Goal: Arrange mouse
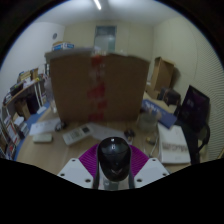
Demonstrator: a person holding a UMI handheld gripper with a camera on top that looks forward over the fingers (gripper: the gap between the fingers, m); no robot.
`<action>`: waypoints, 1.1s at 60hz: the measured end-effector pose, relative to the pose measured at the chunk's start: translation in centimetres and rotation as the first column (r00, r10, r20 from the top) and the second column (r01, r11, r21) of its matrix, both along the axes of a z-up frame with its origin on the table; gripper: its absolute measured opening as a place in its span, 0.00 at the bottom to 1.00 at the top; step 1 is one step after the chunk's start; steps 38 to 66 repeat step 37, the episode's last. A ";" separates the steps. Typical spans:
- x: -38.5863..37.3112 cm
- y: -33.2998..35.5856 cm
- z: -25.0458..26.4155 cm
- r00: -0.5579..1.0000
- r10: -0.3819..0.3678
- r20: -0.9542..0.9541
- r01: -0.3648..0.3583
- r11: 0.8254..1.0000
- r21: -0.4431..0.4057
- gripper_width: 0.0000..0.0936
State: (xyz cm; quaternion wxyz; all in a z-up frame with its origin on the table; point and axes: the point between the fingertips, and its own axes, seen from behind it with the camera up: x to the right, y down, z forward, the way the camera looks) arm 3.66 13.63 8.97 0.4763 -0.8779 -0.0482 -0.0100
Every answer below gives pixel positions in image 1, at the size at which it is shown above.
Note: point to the ceiling strip light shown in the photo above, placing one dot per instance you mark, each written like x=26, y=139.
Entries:
x=97, y=4

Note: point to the large brown cardboard box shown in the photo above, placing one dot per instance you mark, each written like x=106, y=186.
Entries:
x=100, y=86

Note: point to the white remote with grey display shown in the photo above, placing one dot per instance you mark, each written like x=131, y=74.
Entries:
x=76, y=134

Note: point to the white paper sheet with writing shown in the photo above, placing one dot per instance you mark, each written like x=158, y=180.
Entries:
x=45, y=126

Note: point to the tall open cardboard box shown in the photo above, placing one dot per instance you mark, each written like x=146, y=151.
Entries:
x=162, y=73

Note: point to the black computer mouse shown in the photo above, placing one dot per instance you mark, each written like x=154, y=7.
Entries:
x=114, y=156

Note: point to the black office chair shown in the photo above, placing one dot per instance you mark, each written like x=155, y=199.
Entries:
x=196, y=143

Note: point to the wooden side desk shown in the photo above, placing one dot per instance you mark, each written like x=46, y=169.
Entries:
x=25, y=88

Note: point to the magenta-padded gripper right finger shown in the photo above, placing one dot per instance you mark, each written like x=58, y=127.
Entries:
x=140, y=162

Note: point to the cluttered shelf unit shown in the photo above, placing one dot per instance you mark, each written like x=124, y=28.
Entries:
x=10, y=133

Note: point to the blue and white cabinet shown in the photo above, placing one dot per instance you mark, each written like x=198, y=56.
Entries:
x=62, y=46

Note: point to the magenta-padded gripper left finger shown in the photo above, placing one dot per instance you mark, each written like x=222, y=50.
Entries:
x=87, y=160

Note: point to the blue flat folder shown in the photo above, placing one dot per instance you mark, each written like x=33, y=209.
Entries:
x=163, y=113

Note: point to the grey door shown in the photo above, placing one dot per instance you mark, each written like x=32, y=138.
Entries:
x=105, y=38

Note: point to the clear plastic cup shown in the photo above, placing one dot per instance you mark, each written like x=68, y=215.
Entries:
x=147, y=121

